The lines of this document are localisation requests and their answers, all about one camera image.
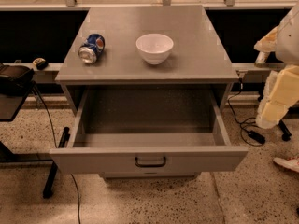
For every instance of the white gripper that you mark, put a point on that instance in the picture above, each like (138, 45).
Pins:
(288, 37)

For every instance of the blue pepsi can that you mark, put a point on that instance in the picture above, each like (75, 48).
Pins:
(92, 48)

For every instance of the open grey top drawer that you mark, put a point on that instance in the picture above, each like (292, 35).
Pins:
(113, 126)

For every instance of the clear plastic bottle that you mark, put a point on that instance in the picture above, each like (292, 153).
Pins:
(261, 59)

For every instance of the grey metal cabinet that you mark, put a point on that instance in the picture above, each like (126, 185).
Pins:
(197, 56)

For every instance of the white red sneaker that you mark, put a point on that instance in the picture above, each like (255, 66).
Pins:
(290, 164)

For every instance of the white ceramic bowl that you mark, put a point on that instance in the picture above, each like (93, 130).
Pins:
(154, 48)

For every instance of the yellow black tape measure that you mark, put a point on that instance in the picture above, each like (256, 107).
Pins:
(40, 63)

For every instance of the black device on stand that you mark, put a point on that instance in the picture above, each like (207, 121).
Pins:
(15, 79)

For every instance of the black stand with legs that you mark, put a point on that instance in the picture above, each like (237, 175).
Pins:
(28, 135)

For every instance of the black drawer handle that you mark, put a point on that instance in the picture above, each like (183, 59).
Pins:
(140, 163)

